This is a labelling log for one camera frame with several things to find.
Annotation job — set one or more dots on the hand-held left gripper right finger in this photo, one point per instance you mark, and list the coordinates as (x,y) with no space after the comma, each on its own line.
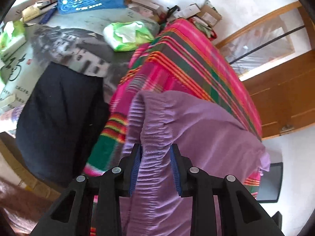
(176,174)

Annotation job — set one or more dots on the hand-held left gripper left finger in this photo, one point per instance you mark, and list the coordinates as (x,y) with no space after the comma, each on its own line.
(135,174)

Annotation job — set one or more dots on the purple sweater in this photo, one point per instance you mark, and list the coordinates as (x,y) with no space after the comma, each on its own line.
(196,137)

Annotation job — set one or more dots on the black mesh chair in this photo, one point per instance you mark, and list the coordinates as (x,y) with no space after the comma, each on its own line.
(269,184)

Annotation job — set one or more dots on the black cloth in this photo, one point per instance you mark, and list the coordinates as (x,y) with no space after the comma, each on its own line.
(59,118)

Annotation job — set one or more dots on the pink green plaid blanket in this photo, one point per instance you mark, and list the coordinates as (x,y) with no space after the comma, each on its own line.
(187,61)

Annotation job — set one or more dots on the wooden door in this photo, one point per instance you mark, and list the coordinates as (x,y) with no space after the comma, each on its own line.
(283,98)

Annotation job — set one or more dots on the green tissue pack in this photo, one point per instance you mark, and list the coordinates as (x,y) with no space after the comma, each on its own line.
(125,35)

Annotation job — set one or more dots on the grey printed table cover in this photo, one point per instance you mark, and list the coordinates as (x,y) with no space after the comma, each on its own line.
(73,46)

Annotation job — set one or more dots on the cardboard box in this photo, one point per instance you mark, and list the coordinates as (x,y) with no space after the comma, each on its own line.
(210,13)

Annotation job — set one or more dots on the green white tissue package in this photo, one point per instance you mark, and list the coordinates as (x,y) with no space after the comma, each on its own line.
(11,36)

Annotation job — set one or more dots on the door frame with plastic curtain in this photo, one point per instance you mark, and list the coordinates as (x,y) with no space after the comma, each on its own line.
(260,41)

